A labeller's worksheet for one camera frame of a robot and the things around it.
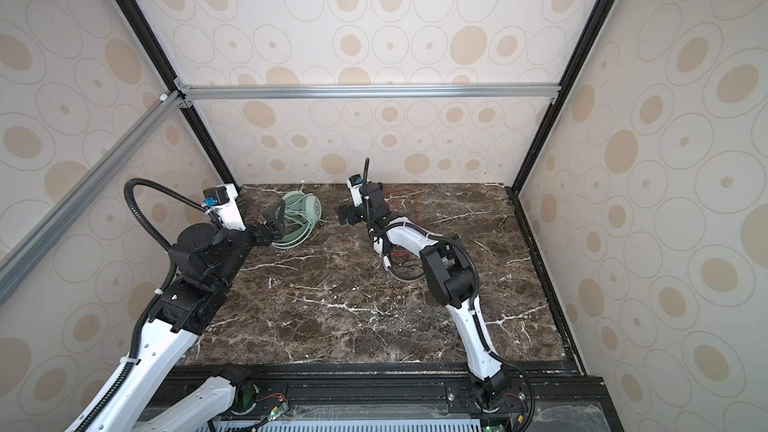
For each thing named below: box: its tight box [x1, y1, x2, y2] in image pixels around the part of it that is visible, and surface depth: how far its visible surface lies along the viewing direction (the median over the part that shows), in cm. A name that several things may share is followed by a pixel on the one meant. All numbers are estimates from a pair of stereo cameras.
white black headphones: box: [383, 246, 425, 283], surface depth 99 cm
